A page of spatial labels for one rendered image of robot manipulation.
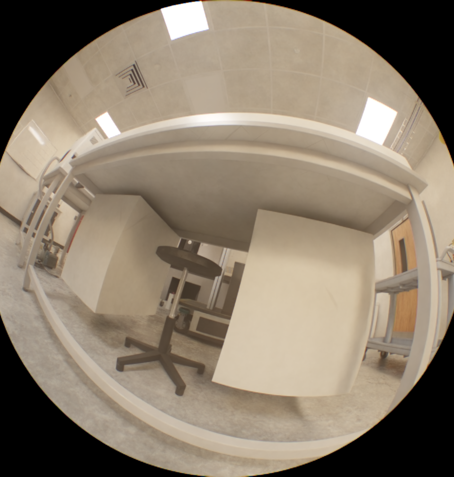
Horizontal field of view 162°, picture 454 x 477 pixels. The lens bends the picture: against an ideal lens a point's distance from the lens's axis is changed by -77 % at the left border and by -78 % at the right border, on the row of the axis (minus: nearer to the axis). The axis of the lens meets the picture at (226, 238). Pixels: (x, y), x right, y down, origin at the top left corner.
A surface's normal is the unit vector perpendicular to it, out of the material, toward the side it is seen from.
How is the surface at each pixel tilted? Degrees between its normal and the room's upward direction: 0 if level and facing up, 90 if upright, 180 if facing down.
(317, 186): 180
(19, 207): 90
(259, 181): 180
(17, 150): 90
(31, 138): 90
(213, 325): 90
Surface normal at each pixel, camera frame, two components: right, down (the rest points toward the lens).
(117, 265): 0.95, 0.18
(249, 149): -0.15, -0.40
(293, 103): -0.26, 0.90
